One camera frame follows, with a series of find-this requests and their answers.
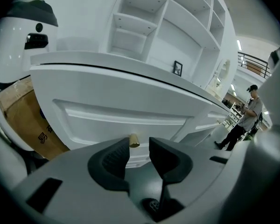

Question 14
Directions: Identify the wide white desk drawer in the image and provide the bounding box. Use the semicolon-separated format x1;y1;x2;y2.
193;106;231;135

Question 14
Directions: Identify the brown cardboard box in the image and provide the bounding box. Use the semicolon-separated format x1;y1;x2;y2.
0;76;70;161

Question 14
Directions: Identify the black picture frame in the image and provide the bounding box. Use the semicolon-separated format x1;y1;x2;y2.
172;60;183;77

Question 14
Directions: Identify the white shelf hutch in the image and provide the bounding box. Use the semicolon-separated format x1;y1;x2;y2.
43;0;239;95

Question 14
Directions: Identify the white desk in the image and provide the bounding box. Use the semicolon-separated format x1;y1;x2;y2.
29;50;233;171

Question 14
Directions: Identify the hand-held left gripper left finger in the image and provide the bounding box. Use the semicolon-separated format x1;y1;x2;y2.
12;136;154;224

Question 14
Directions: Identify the white black delivery robot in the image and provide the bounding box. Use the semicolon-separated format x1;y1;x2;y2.
0;0;59;153

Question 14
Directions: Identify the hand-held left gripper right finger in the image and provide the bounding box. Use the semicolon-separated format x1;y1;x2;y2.
149;136;232;224

